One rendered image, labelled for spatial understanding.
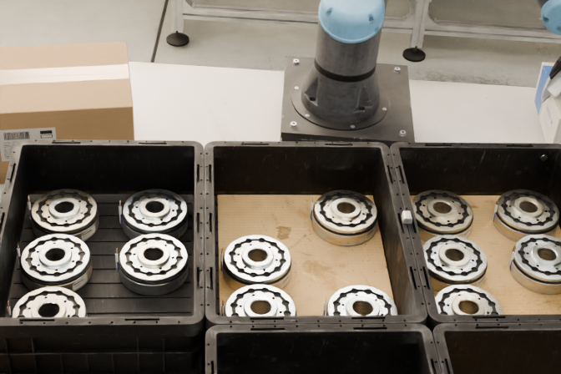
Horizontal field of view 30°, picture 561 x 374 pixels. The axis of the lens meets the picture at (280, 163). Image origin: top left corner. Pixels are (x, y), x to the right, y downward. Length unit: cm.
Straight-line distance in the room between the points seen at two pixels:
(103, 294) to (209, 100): 72
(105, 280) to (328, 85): 60
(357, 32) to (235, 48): 183
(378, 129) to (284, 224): 36
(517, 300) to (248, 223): 44
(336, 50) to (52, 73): 53
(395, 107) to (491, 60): 176
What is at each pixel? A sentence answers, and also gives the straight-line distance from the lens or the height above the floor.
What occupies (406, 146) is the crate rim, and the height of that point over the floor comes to 93.
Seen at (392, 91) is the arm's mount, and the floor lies 80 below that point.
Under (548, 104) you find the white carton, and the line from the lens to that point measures 216.
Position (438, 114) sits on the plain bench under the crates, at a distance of 221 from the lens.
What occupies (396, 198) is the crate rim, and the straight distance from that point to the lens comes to 161.
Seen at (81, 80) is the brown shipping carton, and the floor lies 86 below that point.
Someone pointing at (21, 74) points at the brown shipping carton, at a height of 86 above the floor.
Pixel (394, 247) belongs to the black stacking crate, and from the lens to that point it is 159.
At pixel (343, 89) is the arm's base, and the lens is 194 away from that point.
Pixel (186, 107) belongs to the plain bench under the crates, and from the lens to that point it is 216.
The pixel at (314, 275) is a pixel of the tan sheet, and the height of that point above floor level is 83.
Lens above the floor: 195
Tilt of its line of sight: 38 degrees down
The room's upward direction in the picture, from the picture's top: 4 degrees clockwise
